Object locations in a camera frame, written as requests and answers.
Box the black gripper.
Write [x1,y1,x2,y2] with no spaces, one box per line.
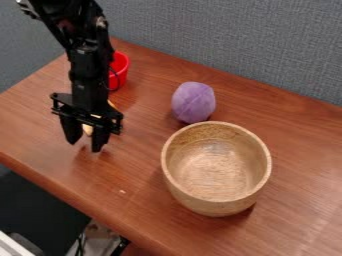
[49,45,123,152]

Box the yellow cheese wedge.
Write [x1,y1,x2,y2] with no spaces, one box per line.
[81,100,117,137]

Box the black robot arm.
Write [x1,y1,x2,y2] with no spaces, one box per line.
[16,0,123,152]

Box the brown wooden bowl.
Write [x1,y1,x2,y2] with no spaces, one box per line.
[160,121,272,217]

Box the red plastic cup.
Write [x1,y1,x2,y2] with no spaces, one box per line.
[109,51,129,91]

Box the purple ball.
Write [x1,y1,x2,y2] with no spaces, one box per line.
[171,81,216,124]

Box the grey metal table frame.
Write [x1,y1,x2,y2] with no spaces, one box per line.
[65,220,129,256]

